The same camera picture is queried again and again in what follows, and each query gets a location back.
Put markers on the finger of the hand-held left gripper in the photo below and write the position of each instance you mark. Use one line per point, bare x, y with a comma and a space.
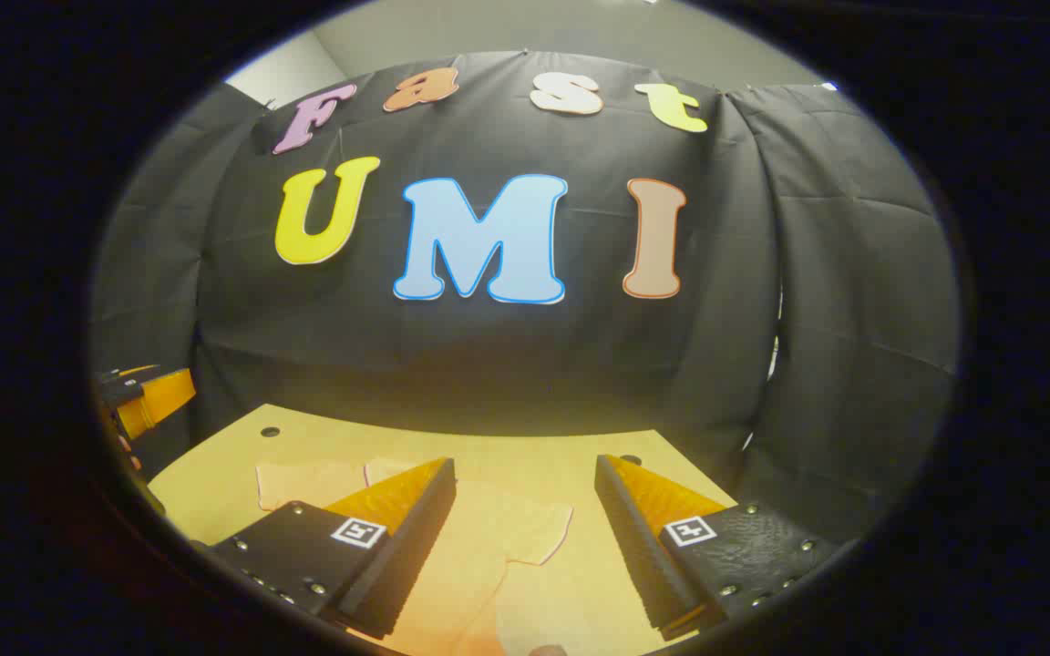
160, 396

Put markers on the black backdrop cloth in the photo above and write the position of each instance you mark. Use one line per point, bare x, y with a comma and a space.
488, 364

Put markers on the orange T-shirt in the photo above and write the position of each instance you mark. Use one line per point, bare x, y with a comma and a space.
493, 547

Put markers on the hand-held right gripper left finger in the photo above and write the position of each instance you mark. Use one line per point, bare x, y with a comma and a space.
416, 538

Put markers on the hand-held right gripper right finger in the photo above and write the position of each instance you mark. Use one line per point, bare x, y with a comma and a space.
634, 547

